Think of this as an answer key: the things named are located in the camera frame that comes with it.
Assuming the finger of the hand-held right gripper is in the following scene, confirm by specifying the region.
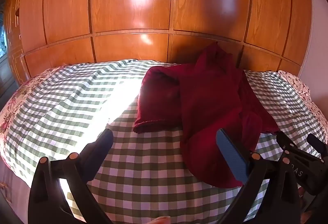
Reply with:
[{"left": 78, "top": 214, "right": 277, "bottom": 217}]
[
  {"left": 276, "top": 131, "right": 299, "bottom": 155},
  {"left": 307, "top": 133, "right": 328, "bottom": 160}
]

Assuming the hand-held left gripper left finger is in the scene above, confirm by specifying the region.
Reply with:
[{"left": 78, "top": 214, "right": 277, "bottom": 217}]
[{"left": 28, "top": 128, "right": 114, "bottom": 224}]

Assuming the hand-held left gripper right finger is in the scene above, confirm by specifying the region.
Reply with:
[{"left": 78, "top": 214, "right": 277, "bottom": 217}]
[{"left": 216, "top": 128, "right": 301, "bottom": 224}]

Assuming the dark red knit sweater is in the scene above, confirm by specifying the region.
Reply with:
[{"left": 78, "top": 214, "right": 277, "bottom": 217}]
[{"left": 133, "top": 42, "right": 280, "bottom": 188}]

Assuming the person's right hand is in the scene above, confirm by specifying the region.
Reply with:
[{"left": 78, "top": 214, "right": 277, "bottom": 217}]
[{"left": 297, "top": 186, "right": 308, "bottom": 214}]

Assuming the green white checked bed cover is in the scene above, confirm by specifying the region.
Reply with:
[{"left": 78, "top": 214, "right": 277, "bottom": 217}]
[{"left": 0, "top": 59, "right": 328, "bottom": 223}]

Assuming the floral bedspread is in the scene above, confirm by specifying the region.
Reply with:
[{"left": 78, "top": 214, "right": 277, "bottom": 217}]
[{"left": 0, "top": 65, "right": 321, "bottom": 137}]

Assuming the window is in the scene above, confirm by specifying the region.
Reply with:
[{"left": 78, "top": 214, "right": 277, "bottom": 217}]
[{"left": 0, "top": 13, "right": 9, "bottom": 59}]

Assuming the wooden panelled wardrobe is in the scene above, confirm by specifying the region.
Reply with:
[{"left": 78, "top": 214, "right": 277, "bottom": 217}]
[{"left": 4, "top": 0, "right": 313, "bottom": 84}]

